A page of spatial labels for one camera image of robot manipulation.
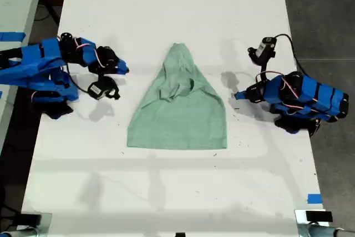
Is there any camera black stalk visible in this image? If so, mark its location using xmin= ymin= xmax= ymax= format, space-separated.
xmin=260 ymin=57 xmax=270 ymax=83
xmin=104 ymin=76 xmax=121 ymax=101

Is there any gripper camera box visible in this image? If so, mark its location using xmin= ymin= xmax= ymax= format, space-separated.
xmin=87 ymin=80 xmax=111 ymax=102
xmin=247 ymin=37 xmax=278 ymax=65

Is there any short blue tape strip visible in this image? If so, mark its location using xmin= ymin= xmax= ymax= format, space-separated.
xmin=307 ymin=193 xmax=323 ymax=205

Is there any pale green T-shirt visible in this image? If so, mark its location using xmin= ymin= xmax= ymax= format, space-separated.
xmin=126 ymin=42 xmax=229 ymax=151

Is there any metal table clamp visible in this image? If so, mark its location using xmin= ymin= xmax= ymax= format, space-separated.
xmin=16 ymin=212 xmax=53 ymax=237
xmin=294 ymin=209 xmax=335 ymax=237

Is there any long blue tape strip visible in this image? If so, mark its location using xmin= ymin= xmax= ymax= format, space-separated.
xmin=0 ymin=31 xmax=27 ymax=42

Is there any black floor cable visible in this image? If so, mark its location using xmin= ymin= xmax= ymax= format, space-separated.
xmin=35 ymin=0 xmax=61 ymax=28

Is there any small black box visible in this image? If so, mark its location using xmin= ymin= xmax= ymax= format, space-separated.
xmin=305 ymin=210 xmax=333 ymax=223
xmin=20 ymin=213 xmax=43 ymax=227

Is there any camera black cable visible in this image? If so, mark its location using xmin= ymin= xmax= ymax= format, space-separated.
xmin=273 ymin=33 xmax=305 ymax=74
xmin=64 ymin=63 xmax=92 ymax=94

